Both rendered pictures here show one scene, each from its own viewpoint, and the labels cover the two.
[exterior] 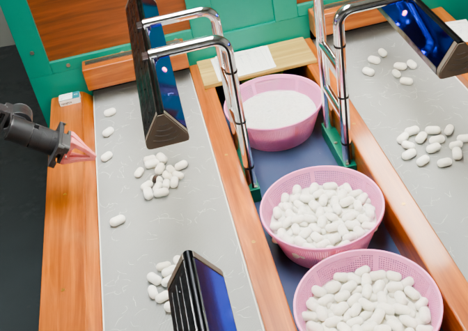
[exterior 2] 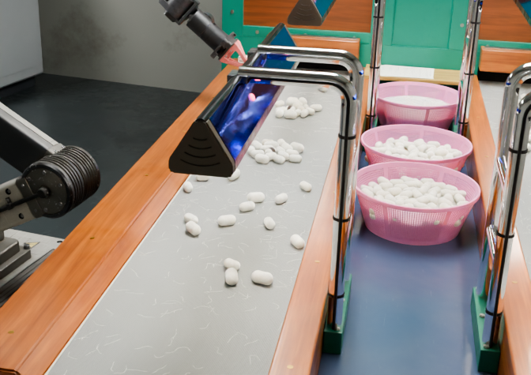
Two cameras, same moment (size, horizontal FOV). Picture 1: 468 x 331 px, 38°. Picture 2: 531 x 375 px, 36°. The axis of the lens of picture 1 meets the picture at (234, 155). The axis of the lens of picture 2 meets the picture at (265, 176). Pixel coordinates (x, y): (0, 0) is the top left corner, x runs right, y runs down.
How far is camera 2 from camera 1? 0.94 m
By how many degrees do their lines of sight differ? 19
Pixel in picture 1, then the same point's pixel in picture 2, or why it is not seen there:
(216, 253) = (314, 149)
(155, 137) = (295, 14)
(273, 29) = (444, 56)
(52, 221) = (196, 105)
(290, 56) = (450, 76)
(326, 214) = (418, 152)
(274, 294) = not seen: hidden behind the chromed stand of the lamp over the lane
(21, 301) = not seen: hidden behind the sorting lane
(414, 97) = not seen: outside the picture
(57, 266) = (186, 121)
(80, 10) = not seen: outside the picture
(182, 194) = (306, 121)
